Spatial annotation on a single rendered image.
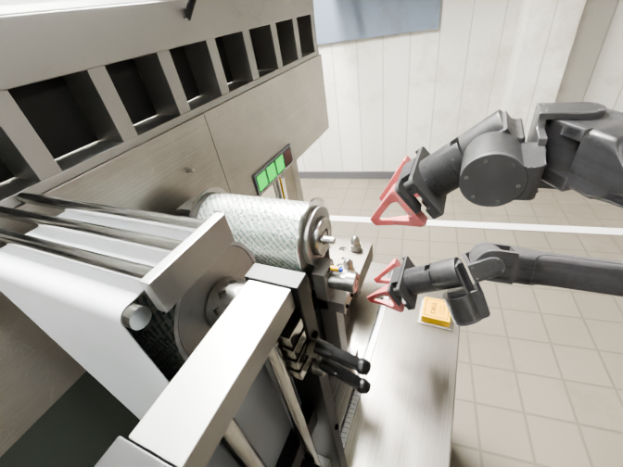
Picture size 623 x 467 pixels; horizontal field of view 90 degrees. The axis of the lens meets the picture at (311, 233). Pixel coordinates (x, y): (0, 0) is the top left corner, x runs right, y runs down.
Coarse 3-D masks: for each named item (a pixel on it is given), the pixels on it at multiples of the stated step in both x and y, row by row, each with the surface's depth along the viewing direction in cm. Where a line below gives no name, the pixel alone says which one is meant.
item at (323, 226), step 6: (318, 222) 57; (324, 222) 59; (330, 222) 61; (318, 228) 56; (324, 228) 59; (330, 228) 62; (312, 234) 57; (318, 234) 56; (324, 234) 59; (330, 234) 62; (312, 240) 57; (318, 240) 57; (312, 246) 57; (318, 246) 57; (324, 246) 60; (318, 252) 58; (324, 252) 61
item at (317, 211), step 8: (312, 208) 57; (320, 208) 58; (312, 216) 56; (320, 216) 61; (328, 216) 63; (312, 224) 56; (304, 232) 55; (304, 240) 55; (304, 248) 56; (304, 256) 57; (312, 256) 58; (320, 256) 62; (312, 264) 59
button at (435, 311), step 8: (424, 304) 83; (432, 304) 83; (440, 304) 82; (424, 312) 81; (432, 312) 81; (440, 312) 80; (448, 312) 80; (424, 320) 81; (432, 320) 80; (440, 320) 79; (448, 320) 78
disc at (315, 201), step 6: (312, 198) 57; (318, 198) 59; (312, 204) 57; (318, 204) 60; (324, 204) 63; (306, 210) 55; (300, 216) 54; (306, 216) 55; (300, 222) 54; (300, 228) 54; (300, 234) 54; (300, 240) 55; (300, 246) 55; (300, 252) 55; (300, 258) 56; (300, 264) 56; (306, 264) 58; (306, 270) 59; (312, 270) 62
